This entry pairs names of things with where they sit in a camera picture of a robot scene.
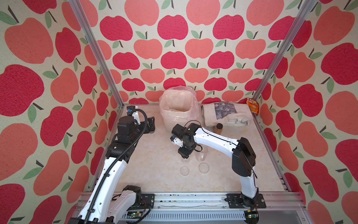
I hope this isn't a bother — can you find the clear tea jar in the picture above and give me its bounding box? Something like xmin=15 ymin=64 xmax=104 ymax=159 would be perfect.
xmin=195 ymin=145 xmax=208 ymax=161
xmin=181 ymin=158 xmax=190 ymax=163

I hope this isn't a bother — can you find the clear jar lid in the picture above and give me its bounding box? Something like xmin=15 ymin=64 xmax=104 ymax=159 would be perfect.
xmin=198 ymin=162 xmax=210 ymax=174
xmin=180 ymin=166 xmax=190 ymax=176

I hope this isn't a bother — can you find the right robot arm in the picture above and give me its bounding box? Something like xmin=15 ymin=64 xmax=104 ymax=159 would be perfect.
xmin=171 ymin=123 xmax=259 ymax=209

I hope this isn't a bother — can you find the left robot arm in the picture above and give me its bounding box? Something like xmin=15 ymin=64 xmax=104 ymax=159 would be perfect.
xmin=68 ymin=110 xmax=155 ymax=224

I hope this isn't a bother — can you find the white trash bin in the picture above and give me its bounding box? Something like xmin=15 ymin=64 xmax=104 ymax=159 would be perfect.
xmin=159 ymin=89 xmax=194 ymax=134

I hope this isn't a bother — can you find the brown bottle black cap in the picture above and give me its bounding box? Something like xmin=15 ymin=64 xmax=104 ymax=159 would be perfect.
xmin=214 ymin=123 xmax=223 ymax=135

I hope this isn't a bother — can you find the clear plastic bin liner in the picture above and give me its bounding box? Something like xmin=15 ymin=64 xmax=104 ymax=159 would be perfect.
xmin=158 ymin=85 xmax=200 ymax=127

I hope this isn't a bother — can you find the folded printed tote bag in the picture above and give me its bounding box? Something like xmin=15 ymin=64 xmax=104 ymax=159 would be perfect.
xmin=202 ymin=102 xmax=253 ymax=127

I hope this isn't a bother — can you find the orange snack packet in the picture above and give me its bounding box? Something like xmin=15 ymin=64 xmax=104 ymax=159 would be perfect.
xmin=246 ymin=98 xmax=260 ymax=115

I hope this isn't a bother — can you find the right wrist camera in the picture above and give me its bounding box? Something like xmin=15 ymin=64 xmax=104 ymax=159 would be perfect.
xmin=170 ymin=124 xmax=185 ymax=147

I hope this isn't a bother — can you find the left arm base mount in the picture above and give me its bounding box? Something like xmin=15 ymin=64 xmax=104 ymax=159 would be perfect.
xmin=130 ymin=193 xmax=155 ymax=209

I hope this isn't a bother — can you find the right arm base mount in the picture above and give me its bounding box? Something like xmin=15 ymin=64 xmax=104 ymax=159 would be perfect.
xmin=224 ymin=193 xmax=267 ymax=210

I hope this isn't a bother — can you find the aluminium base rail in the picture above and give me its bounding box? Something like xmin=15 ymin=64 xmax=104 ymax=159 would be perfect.
xmin=119 ymin=192 xmax=312 ymax=224

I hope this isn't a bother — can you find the left aluminium frame post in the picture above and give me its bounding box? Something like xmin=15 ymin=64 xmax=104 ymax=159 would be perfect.
xmin=69 ymin=0 xmax=124 ymax=109

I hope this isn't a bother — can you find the aluminium frame post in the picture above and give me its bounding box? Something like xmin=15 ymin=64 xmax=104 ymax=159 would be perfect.
xmin=69 ymin=0 xmax=124 ymax=109
xmin=252 ymin=0 xmax=318 ymax=100

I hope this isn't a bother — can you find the right aluminium frame post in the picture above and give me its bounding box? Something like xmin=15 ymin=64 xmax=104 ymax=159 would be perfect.
xmin=252 ymin=0 xmax=318 ymax=100

